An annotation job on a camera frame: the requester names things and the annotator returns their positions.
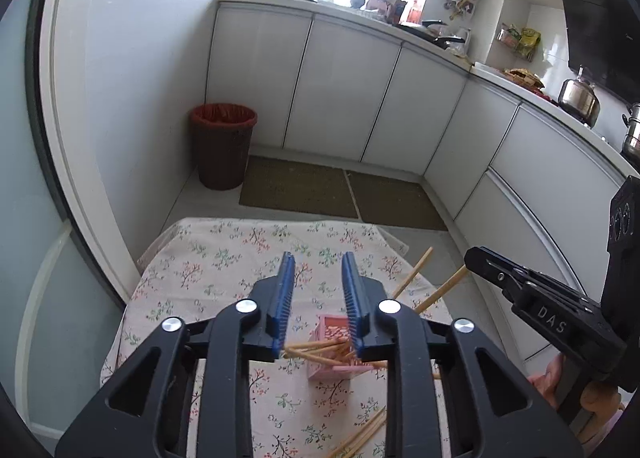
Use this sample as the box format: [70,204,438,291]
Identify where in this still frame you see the pink perforated utensil basket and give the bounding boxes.
[307,315,372,382]

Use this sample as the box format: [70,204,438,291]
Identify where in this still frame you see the white lower kitchen cabinets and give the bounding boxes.
[206,0,632,299]

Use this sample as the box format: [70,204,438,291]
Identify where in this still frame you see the person's right hand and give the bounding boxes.
[527,354,625,454]

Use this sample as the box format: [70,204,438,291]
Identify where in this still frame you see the floral tablecloth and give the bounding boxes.
[101,218,451,457]

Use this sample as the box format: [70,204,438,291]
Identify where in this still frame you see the right green floor mat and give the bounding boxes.
[347,172,447,230]

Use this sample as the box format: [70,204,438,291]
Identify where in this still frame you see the green floor mat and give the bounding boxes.
[240,155,358,218]
[347,172,447,230]

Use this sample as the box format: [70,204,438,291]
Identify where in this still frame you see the left green floor mat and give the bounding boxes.
[240,155,358,218]

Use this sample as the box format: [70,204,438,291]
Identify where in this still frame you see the steel stock pot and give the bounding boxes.
[620,102,640,166]

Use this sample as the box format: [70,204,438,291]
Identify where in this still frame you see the brown trash bin red liner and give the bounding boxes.
[189,103,258,190]

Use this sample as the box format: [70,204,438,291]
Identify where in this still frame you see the frosted glass sliding door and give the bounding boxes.
[1,0,124,457]

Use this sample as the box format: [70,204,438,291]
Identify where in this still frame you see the steel kettle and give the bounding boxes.
[558,66,600,129]

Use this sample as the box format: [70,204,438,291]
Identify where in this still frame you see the woven basket of food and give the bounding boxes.
[503,68,544,89]

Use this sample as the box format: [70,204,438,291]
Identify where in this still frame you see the black frying pan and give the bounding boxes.
[396,20,466,49]

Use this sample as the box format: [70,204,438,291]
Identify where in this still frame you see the black range hood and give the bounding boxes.
[562,0,639,104]

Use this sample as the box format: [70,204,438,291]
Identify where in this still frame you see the wall rack with packets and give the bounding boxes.
[496,23,541,62]

